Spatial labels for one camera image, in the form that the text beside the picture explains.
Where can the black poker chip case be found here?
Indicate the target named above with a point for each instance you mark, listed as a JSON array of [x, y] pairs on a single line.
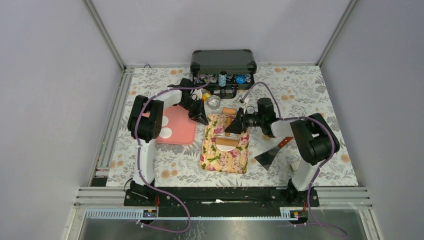
[[207, 64]]

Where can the white dough wrapper lower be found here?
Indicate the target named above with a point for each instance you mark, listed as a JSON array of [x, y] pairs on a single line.
[[165, 133]]

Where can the white dough wrapper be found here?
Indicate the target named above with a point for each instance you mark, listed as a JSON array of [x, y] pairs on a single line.
[[165, 121], [165, 133]]

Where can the pink plastic tray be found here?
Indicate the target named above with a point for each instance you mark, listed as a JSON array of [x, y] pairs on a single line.
[[183, 128]]

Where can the white dough ball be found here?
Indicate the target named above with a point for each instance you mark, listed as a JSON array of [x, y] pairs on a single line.
[[226, 143]]

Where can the blue small blind button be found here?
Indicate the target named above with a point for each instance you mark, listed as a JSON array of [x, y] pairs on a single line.
[[240, 79]]

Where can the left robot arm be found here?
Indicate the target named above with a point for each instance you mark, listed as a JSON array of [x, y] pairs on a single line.
[[145, 125]]

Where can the blue white chip stack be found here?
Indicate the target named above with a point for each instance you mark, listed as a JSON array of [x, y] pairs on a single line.
[[222, 79]]

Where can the floral yellow tray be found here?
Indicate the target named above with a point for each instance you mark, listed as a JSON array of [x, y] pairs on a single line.
[[221, 151]]

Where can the orange green sticky notes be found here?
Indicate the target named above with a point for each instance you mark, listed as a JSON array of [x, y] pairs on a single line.
[[205, 96]]

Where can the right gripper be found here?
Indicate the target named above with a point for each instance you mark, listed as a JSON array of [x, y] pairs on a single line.
[[239, 125]]

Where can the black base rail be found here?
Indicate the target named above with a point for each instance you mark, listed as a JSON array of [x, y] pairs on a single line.
[[219, 202]]

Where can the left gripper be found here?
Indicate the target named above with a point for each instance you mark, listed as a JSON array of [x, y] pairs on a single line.
[[199, 115]]

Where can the white dough wrapper upper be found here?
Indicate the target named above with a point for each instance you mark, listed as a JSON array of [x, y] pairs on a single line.
[[165, 121]]

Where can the white green eraser block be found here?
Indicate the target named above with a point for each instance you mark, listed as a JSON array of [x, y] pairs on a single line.
[[295, 165]]

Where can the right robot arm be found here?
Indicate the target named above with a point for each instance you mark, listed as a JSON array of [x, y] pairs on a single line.
[[315, 141]]

